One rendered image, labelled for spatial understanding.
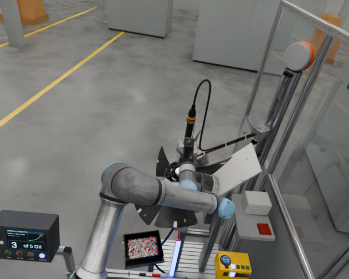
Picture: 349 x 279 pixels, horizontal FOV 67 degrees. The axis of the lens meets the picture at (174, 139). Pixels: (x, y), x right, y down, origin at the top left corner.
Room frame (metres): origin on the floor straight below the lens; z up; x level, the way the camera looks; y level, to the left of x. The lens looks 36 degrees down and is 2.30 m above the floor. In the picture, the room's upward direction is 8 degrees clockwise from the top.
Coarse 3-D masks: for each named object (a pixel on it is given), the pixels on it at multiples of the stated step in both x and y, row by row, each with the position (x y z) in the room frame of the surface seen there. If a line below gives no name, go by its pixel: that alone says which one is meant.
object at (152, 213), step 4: (136, 204) 1.09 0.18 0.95; (136, 208) 1.07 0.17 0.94; (144, 208) 1.05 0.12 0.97; (148, 208) 1.05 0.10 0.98; (152, 208) 1.04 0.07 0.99; (156, 208) 1.04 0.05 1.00; (160, 208) 1.04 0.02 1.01; (140, 212) 1.04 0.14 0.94; (144, 212) 1.04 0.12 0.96; (148, 212) 1.03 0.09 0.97; (152, 212) 1.03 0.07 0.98; (156, 212) 1.02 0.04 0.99; (140, 216) 1.02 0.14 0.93; (148, 216) 1.01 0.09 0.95; (152, 216) 1.01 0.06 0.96; (144, 220) 0.99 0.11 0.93; (148, 220) 0.99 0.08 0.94; (152, 220) 0.99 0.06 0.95; (148, 224) 0.97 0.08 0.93
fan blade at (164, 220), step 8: (168, 208) 0.92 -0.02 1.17; (176, 208) 0.92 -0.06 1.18; (160, 216) 0.88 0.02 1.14; (168, 216) 0.87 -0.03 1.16; (176, 216) 0.87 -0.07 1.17; (184, 216) 0.87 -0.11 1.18; (192, 216) 0.87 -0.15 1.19; (160, 224) 0.84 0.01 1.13; (168, 224) 0.83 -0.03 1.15; (184, 224) 0.83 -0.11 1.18; (192, 224) 0.83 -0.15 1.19
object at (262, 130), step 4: (264, 124) 1.50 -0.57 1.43; (256, 128) 1.44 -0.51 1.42; (260, 128) 1.45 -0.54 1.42; (264, 128) 1.46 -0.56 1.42; (268, 128) 1.47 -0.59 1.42; (252, 132) 1.45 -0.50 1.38; (256, 132) 1.43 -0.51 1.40; (260, 132) 1.41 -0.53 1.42; (264, 132) 1.42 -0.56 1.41; (268, 132) 1.45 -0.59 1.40; (256, 136) 1.42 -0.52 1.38; (260, 136) 1.41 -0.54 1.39; (264, 136) 1.43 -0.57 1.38; (256, 140) 1.41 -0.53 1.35; (260, 140) 1.42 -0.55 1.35
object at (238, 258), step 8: (216, 256) 0.76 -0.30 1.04; (232, 256) 0.75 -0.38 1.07; (240, 256) 0.76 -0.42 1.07; (216, 264) 0.73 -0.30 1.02; (224, 264) 0.71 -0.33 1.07; (232, 264) 0.71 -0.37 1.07; (240, 264) 0.72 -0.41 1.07; (248, 264) 0.72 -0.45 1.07; (216, 272) 0.70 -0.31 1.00; (240, 272) 0.68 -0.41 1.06; (248, 272) 0.69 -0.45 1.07
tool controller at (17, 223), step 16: (0, 224) 0.63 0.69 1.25; (16, 224) 0.65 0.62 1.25; (32, 224) 0.66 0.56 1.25; (48, 224) 0.67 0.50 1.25; (0, 240) 0.60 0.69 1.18; (32, 240) 0.62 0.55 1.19; (48, 240) 0.62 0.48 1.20; (0, 256) 0.58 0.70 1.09; (16, 256) 0.59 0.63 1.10; (48, 256) 0.60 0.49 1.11
